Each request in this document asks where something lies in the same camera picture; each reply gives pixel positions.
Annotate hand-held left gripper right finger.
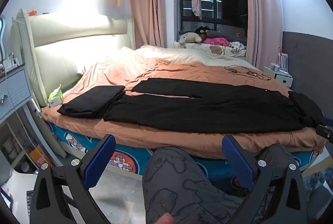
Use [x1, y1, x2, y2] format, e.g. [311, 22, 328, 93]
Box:
[221, 135, 309, 224]

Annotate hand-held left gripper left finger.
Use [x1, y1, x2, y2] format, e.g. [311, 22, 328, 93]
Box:
[29, 134, 117, 224]

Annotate black shorts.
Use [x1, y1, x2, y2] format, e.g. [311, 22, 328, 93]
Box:
[103, 78, 307, 134]

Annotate folded black pants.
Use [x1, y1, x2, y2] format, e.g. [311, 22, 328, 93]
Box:
[57, 85, 126, 119]

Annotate person's left hand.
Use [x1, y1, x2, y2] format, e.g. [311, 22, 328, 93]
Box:
[153, 213, 175, 224]

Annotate black garment pile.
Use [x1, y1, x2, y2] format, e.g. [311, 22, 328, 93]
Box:
[287, 91, 324, 128]

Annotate teal patterned bed sheet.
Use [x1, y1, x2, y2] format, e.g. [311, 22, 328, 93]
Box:
[45, 120, 323, 196]

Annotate blue fluffy rug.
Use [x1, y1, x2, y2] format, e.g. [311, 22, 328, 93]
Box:
[299, 165, 333, 216]

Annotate white bedside cabinet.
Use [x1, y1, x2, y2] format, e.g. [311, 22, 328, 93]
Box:
[264, 66, 294, 88]

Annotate orange box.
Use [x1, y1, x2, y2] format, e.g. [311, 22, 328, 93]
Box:
[27, 145, 49, 170]

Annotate grey printed trousers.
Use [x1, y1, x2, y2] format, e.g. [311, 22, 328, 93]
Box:
[142, 144, 299, 224]

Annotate green tissue pack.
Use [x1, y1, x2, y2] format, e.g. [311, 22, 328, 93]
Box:
[47, 83, 63, 107]

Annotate cream padded headboard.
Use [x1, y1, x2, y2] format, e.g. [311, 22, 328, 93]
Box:
[10, 9, 136, 107]

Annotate orange blanket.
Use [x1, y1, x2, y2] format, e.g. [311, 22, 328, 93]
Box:
[42, 57, 327, 159]

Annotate grey-blue bedside cabinet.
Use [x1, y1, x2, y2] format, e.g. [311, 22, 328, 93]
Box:
[0, 64, 43, 136]

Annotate bear print pillow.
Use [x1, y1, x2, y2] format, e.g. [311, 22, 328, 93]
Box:
[207, 43, 246, 58]

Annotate black and white plush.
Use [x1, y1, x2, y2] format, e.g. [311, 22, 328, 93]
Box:
[229, 42, 247, 54]

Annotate pink curtain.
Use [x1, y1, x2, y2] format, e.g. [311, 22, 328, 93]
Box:
[129, 0, 168, 51]
[241, 0, 284, 68]

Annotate pink fluffy cloth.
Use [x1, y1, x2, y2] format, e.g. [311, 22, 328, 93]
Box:
[204, 36, 229, 46]

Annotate cream duvet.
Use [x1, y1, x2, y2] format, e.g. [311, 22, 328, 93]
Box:
[122, 44, 257, 68]

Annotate cream plush toy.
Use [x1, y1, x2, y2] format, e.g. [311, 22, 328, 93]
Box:
[178, 32, 202, 45]

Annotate black plush toy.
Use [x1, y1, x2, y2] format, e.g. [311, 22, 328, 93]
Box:
[195, 26, 215, 37]

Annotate wavy framed mirror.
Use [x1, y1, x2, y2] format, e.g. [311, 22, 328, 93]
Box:
[0, 14, 7, 60]

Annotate dark window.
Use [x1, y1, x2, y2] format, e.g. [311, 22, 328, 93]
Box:
[178, 0, 247, 34]

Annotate white wire rack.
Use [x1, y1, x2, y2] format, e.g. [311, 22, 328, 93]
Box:
[276, 47, 291, 75]

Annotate thin black cable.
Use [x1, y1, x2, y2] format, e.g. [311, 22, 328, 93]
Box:
[224, 66, 271, 81]

